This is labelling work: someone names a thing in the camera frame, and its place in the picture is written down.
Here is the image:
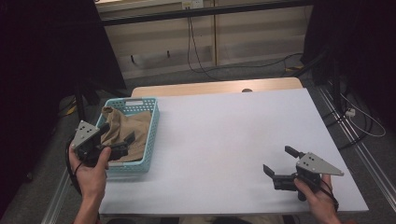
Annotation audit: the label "person's right hand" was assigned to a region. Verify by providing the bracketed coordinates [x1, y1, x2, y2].
[293, 175, 340, 219]

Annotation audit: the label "person's left hand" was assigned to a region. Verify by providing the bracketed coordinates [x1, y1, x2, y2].
[68, 146, 113, 201]

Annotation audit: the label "black tripod stand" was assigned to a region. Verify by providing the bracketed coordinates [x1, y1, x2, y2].
[58, 78, 129, 123]

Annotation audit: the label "khaki pants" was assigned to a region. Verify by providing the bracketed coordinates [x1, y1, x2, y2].
[101, 105, 152, 163]

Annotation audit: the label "black horizontal bar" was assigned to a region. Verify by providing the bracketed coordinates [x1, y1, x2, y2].
[98, 0, 314, 28]

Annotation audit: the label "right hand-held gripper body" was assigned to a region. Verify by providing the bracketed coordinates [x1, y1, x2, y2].
[272, 151, 346, 202]

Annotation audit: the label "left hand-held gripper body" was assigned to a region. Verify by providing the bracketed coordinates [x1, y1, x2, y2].
[70, 119, 130, 168]

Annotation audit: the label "wooden table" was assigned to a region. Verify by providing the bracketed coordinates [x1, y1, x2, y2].
[131, 77, 304, 98]

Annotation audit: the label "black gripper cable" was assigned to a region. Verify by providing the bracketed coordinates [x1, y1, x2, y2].
[319, 177, 340, 213]
[64, 138, 84, 198]

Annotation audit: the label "metal floor rail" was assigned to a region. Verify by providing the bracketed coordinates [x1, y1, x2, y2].
[317, 86, 396, 204]
[40, 167, 73, 224]

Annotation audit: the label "white wall socket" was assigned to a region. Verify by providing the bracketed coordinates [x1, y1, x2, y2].
[181, 0, 205, 10]

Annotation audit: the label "light blue perforated basket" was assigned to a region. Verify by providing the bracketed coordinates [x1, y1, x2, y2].
[94, 97, 161, 175]

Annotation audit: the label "black power cable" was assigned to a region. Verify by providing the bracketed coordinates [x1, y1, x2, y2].
[188, 7, 304, 82]
[186, 7, 225, 82]

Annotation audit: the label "white table mat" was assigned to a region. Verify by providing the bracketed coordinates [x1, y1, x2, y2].
[98, 88, 370, 217]

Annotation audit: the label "white plug with cable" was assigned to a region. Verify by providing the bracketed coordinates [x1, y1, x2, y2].
[339, 92, 388, 138]

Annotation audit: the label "black curtain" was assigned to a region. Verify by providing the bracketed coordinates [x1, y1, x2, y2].
[302, 0, 396, 129]
[0, 0, 127, 216]

